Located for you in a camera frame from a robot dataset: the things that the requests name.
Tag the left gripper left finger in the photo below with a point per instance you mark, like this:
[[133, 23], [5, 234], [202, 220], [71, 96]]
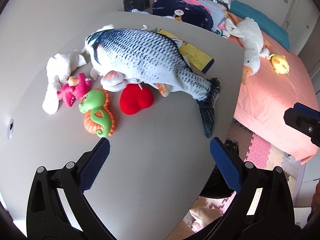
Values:
[[46, 217]]

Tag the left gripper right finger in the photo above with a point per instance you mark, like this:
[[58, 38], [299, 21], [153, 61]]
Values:
[[262, 207]]

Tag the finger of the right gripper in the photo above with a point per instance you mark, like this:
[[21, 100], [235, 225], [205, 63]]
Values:
[[305, 120]]

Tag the green orange seahorse toy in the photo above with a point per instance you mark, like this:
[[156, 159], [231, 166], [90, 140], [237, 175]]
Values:
[[98, 118]]

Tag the yellow box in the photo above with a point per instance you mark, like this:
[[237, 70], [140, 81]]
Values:
[[199, 59]]

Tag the red heart plush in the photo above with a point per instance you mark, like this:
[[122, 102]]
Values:
[[135, 98]]

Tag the blue striped fish plush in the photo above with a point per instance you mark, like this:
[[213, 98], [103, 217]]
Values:
[[154, 59]]

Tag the pink bed sheet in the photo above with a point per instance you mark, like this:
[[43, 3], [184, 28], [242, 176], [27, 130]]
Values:
[[265, 97]]

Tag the yellow chick plush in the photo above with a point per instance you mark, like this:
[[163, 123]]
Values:
[[279, 63]]

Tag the colourful foam floor mat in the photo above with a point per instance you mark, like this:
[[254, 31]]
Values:
[[252, 148]]

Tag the teal pillow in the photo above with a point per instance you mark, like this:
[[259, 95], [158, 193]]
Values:
[[266, 24]]

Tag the round desk grommet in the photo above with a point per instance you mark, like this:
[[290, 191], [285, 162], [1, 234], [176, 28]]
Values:
[[10, 129]]

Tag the white goose plush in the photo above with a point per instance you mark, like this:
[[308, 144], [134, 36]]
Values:
[[250, 37]]

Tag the pink monkey doll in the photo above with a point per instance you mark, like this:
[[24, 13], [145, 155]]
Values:
[[75, 88]]

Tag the white towel plush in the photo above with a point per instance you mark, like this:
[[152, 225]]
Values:
[[59, 68]]

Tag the light blue blanket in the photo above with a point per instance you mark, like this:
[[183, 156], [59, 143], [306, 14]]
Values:
[[218, 12]]

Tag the navy rabbit blanket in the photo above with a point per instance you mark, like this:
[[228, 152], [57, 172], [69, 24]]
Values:
[[189, 12]]

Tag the black wall switch panel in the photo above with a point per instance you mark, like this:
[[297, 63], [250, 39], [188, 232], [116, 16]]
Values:
[[136, 4]]

